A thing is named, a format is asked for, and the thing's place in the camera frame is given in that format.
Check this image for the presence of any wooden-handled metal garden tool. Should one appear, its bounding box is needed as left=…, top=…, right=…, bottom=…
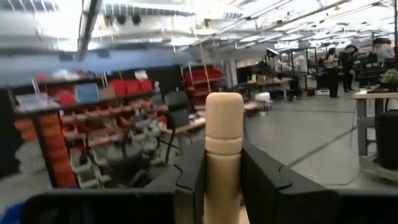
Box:
left=203, top=91, right=245, bottom=224

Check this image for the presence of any black office chair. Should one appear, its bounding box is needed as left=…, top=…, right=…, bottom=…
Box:
left=163, top=91, right=191, bottom=166

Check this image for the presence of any wooden desk with grey legs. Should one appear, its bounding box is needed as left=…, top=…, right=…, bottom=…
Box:
left=352, top=91, right=398, bottom=162

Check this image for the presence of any green leafy plant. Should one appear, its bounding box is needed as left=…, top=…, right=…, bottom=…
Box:
left=379, top=68, right=398, bottom=91

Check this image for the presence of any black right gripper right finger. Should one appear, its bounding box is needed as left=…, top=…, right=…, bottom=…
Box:
left=241, top=139, right=340, bottom=224

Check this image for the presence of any yellow hanging cable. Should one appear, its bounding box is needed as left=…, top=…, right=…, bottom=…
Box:
left=198, top=42, right=213, bottom=93

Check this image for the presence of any shelving rack with red bins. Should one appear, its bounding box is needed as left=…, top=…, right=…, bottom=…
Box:
left=0, top=67, right=170, bottom=189
left=183, top=67, right=226, bottom=108

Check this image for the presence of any wooden workbench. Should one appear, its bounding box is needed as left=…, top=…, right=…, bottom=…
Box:
left=238, top=77, right=295, bottom=102

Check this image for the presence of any person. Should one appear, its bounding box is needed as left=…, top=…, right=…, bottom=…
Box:
left=322, top=46, right=342, bottom=99
left=372, top=37, right=396, bottom=69
left=340, top=44, right=361, bottom=93

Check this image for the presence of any black bin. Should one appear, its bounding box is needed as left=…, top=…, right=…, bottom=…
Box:
left=375, top=109, right=398, bottom=170

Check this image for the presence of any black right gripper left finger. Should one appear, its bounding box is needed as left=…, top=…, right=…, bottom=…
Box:
left=133, top=140, right=208, bottom=224

